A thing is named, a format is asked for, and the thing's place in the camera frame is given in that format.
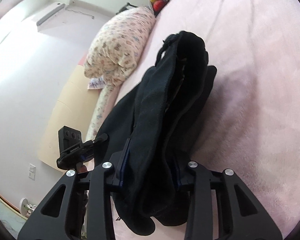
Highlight rolled teddy print duvet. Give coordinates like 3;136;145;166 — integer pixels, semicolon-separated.
83;7;156;86

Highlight long teddy print pillow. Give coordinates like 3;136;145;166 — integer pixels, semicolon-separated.
85;85;115;141

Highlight left hand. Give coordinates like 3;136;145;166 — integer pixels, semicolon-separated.
76;163;88;173

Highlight white purple patterned pillow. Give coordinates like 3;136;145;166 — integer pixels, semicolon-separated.
88;77;106;90

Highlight white air conditioner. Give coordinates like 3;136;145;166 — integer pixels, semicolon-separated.
36;0;115;31

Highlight white wall socket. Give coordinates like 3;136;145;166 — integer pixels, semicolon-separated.
28;164;36;180

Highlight black pants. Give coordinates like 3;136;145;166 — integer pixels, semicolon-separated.
94;31;217;236

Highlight cream pink headboard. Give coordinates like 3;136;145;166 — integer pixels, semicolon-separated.
37;57;100;171

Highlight pink bed blanket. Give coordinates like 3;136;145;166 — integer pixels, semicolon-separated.
104;0;300;239

